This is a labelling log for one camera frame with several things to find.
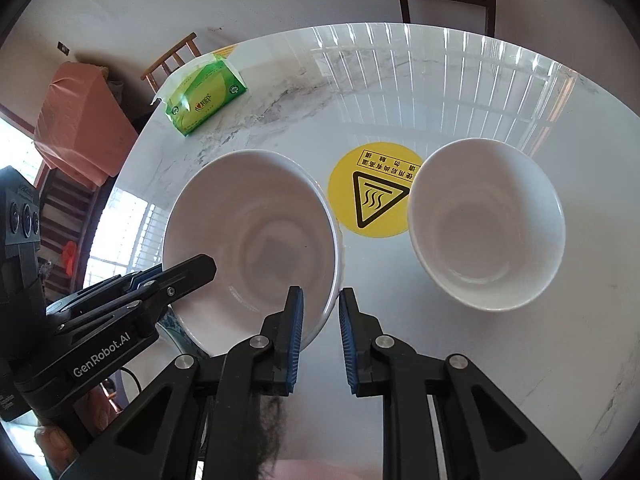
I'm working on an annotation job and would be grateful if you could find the small orange object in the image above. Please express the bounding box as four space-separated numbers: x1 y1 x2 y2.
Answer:
62 241 80 277

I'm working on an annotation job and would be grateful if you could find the orange cloth cover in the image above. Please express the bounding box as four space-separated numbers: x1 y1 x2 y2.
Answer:
34 61 140 187

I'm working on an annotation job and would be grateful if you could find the green tissue pack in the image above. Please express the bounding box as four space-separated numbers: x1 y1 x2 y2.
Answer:
151 46 248 138

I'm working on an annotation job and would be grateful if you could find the white ribbed bowl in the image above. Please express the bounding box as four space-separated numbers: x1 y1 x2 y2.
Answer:
407 137 567 312

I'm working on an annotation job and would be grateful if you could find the large blue patterned plate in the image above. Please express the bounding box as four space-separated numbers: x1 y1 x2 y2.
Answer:
162 305 208 361

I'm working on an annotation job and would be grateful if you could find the black cable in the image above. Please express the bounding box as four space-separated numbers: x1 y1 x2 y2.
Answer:
119 366 147 392

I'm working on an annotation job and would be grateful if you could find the white printed bowl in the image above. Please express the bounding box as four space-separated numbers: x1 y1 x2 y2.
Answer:
162 149 342 358

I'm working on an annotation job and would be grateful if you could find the yellow warning sticker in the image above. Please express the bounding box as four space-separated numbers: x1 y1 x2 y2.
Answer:
327 142 426 237

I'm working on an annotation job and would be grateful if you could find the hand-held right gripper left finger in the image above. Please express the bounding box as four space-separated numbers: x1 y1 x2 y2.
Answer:
57 286 304 480

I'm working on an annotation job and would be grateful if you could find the person's left hand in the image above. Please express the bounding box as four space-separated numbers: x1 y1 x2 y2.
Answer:
36 380 125 470

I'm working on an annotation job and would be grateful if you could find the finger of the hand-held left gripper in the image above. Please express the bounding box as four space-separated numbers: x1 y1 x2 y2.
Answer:
46 266 168 321
52 254 218 338

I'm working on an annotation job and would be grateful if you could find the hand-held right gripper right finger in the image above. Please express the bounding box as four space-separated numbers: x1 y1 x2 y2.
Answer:
338 286 585 480

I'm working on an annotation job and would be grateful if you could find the light wooden chair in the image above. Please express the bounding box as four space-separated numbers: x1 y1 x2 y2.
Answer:
140 32 203 96

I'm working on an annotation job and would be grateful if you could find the wooden-framed side window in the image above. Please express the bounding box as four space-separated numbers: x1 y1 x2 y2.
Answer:
0 105 51 193

